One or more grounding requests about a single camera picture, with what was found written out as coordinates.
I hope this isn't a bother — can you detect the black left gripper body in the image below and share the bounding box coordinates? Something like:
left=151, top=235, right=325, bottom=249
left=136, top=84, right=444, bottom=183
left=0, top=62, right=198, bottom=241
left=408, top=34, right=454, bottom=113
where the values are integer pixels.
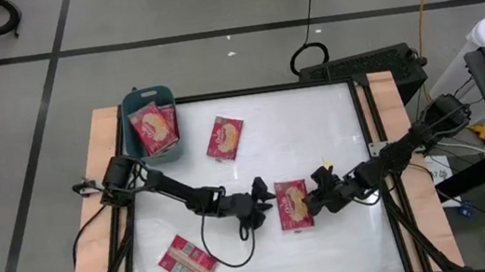
left=221, top=189, right=269, bottom=234

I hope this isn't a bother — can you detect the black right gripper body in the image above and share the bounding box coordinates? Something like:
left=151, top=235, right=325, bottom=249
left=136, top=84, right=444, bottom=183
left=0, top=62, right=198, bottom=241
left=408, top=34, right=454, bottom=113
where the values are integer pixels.
left=316, top=172, right=361, bottom=216

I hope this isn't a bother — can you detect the metal mounting plate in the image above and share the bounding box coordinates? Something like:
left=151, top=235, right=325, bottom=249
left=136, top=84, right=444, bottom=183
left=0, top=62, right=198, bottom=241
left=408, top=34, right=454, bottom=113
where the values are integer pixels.
left=366, top=139, right=392, bottom=158
left=70, top=177, right=100, bottom=199

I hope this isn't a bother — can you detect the teal plastic basket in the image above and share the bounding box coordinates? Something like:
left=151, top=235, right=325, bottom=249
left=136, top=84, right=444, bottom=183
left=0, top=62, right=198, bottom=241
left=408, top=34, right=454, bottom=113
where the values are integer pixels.
left=116, top=82, right=186, bottom=170

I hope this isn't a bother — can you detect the white paper sheet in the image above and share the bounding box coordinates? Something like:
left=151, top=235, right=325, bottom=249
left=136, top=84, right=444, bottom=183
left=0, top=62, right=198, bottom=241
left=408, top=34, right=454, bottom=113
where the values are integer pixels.
left=424, top=153, right=455, bottom=187

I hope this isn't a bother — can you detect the plywood side board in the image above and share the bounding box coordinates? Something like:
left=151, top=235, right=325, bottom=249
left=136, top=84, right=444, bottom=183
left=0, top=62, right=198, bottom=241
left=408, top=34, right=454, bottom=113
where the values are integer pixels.
left=364, top=63, right=466, bottom=272
left=43, top=105, right=142, bottom=272

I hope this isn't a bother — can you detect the black computer case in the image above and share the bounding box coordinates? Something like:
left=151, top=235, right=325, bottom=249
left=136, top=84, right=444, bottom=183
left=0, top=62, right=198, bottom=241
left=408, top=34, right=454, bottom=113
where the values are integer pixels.
left=296, top=40, right=432, bottom=118

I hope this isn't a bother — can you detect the blue tag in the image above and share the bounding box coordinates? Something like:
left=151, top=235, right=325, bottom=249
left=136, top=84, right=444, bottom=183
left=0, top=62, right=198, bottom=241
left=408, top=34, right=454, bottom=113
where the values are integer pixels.
left=458, top=199, right=476, bottom=220

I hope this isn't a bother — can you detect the yellow power plug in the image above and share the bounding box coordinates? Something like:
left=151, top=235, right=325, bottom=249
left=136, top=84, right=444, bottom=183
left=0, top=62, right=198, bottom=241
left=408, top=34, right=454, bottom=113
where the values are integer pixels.
left=465, top=121, right=485, bottom=148

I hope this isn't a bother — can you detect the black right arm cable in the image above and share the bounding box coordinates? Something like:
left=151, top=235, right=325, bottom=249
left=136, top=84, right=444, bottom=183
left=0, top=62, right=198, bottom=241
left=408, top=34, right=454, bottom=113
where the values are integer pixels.
left=350, top=168, right=396, bottom=210

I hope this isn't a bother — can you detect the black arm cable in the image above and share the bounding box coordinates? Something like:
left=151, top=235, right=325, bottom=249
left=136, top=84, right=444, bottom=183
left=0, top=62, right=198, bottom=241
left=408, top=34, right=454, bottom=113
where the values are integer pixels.
left=350, top=168, right=396, bottom=210
left=195, top=199, right=262, bottom=272

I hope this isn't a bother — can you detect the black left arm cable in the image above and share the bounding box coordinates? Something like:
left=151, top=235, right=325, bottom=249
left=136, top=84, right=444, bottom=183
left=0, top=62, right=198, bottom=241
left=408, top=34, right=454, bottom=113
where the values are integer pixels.
left=195, top=199, right=262, bottom=272

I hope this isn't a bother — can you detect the black coiled cable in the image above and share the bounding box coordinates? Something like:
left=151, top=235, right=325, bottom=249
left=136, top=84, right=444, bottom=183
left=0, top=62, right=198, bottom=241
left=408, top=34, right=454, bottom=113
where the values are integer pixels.
left=280, top=0, right=333, bottom=78

